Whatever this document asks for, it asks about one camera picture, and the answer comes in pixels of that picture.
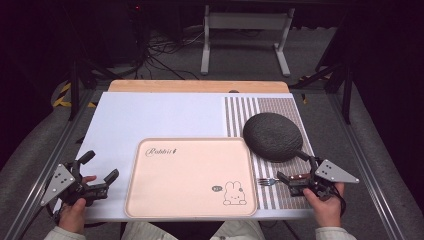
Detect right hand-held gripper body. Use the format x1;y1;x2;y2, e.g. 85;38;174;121
287;158;361;201

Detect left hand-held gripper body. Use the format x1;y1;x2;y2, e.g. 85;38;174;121
39;161;111;208

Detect fork with brown handle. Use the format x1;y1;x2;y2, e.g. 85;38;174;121
256;172;313;188

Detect person's left hand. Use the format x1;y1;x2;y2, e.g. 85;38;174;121
57;175;98;235

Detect person's right hand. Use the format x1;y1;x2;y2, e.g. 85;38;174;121
302;182;346;229

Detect dark grey round coaster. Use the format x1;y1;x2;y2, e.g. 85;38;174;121
242;112;304;164

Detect person's legs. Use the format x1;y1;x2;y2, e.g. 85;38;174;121
120;219;268;240

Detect black metal stand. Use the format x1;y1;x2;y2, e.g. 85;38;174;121
289;49;355;125
66;58;124;122

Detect white striped placemat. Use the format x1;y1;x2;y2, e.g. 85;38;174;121
53;91;316;222

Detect pink rabbit print tray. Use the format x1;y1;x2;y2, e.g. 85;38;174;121
124;137;259;219

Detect white metal stand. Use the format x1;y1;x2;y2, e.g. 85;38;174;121
199;4;296;78

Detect aluminium rail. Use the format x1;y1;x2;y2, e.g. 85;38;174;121
324;91;409;240
2;89;98;240

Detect right hand-held gripper cable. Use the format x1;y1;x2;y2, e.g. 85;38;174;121
328;184;348;218

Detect hand-held gripper cable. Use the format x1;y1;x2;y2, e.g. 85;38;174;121
328;184;348;218
45;203;64;225

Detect left hand-held gripper cable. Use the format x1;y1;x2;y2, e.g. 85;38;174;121
45;203;64;225

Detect bundle of black cables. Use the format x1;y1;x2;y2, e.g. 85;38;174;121
131;28;206;81

